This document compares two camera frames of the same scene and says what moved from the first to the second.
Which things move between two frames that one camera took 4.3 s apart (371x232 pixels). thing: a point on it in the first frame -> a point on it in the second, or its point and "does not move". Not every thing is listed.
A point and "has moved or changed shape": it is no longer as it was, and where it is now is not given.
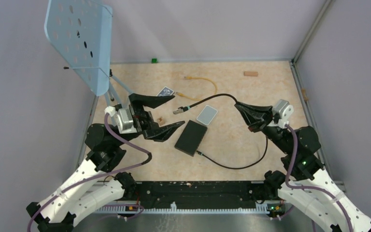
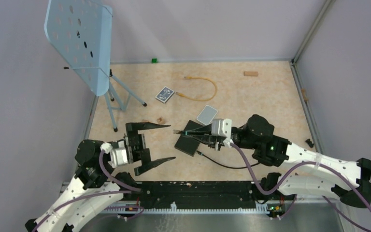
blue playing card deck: x=165 y=91 does not move
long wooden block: x=250 y=73 does not move
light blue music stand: x=80 y=31 does not move
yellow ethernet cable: x=189 y=78 does not move
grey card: x=206 y=115 does not move
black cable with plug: x=181 y=109 has moved or changed shape
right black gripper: x=255 y=123 -> x=211 y=141
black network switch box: x=191 y=137 does not move
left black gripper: x=145 y=120 -> x=136 y=148
